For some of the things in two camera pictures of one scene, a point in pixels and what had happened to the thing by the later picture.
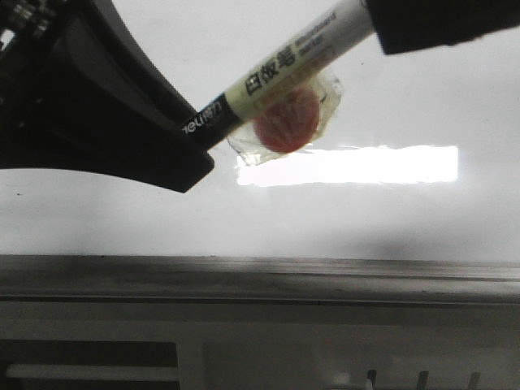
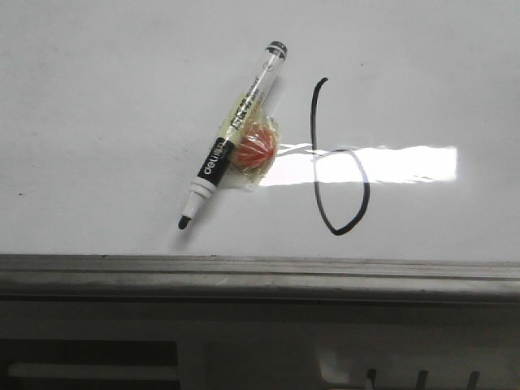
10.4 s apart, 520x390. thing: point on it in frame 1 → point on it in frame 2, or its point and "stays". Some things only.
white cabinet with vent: (146, 345) stays
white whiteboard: (411, 194) stays
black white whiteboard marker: (288, 108) → (205, 184)
